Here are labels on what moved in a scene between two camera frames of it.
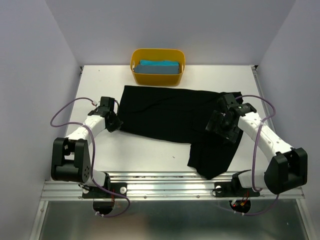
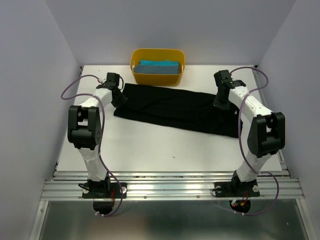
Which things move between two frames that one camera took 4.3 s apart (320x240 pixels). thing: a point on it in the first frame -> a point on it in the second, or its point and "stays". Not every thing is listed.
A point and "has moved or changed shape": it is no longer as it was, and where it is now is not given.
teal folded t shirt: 158,62 stays
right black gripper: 230,135 -> 218,104
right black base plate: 232,189 stays
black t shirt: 178,115 has moved or changed shape
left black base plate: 98,192 stays
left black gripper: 116,126 -> 121,100
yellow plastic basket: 148,79 stays
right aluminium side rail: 256,71 stays
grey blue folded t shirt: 160,69 stays
